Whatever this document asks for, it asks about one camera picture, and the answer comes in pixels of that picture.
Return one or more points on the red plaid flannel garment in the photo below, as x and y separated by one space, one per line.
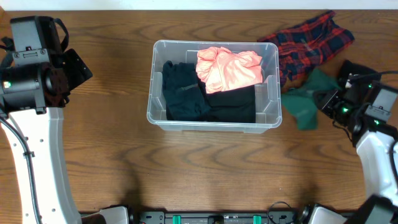
308 45

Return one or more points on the black garment with strap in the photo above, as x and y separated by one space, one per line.
348 68

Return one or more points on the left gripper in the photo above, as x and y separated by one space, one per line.
78 69

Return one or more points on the pink garment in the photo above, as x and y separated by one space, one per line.
223 70

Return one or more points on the large black garment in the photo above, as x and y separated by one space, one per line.
234 106

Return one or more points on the clear plastic storage bin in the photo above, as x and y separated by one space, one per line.
267 93

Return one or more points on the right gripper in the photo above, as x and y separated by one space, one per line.
326 106

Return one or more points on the green garment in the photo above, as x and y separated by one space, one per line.
299 102

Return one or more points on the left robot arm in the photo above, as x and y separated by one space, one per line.
38 74

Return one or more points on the black mounting rail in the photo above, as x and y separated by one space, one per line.
277 217

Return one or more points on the dark navy garment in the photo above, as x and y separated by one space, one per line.
184 98

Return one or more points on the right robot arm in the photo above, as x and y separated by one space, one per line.
375 141

